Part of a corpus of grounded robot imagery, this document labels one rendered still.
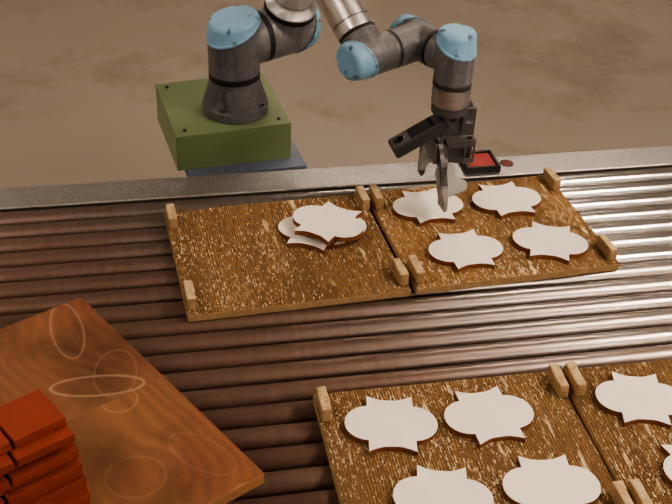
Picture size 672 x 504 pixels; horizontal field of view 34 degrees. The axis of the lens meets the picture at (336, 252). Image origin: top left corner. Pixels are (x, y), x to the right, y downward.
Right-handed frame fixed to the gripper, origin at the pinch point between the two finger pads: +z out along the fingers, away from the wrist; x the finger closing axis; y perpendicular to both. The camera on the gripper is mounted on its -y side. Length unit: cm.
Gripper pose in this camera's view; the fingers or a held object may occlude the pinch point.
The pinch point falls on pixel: (429, 194)
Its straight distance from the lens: 226.5
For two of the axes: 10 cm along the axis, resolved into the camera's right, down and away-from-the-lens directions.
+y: 9.7, -1.0, 2.3
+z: -0.5, 8.3, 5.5
